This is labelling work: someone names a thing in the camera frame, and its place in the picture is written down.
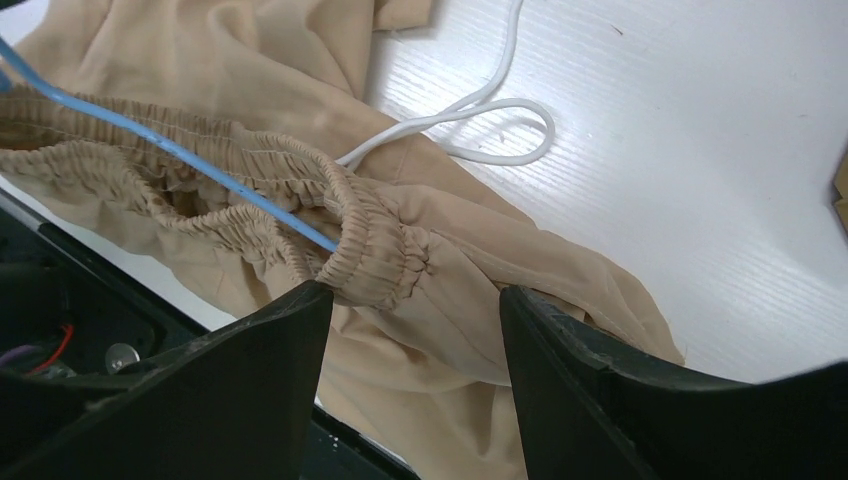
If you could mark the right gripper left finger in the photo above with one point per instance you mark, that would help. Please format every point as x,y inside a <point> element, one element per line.
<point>232,404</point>

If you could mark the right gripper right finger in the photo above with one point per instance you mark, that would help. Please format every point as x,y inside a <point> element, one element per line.
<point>590,406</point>

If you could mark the light blue wire hanger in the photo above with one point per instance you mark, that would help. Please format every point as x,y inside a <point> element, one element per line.
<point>29,75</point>

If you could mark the beige shorts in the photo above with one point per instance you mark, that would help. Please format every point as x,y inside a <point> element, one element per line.
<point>270,92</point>

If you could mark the wooden clothes rack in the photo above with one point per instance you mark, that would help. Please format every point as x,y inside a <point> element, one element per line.
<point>841,189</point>

